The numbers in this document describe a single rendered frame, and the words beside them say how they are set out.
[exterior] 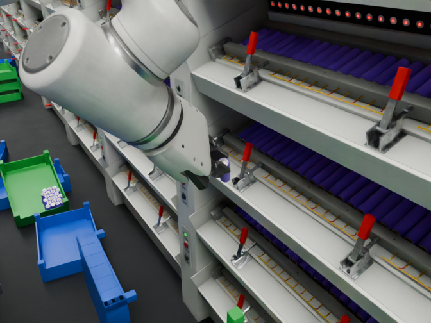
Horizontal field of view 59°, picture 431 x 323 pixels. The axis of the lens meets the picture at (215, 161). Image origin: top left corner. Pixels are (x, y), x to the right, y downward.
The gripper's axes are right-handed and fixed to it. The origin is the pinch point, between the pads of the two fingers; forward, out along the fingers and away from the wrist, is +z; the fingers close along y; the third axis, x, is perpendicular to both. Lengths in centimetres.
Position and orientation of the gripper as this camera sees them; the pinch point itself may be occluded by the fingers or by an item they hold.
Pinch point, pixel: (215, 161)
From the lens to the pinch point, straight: 59.5
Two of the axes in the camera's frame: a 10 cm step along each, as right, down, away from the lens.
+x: 8.7, -2.8, -4.0
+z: 4.8, 3.3, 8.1
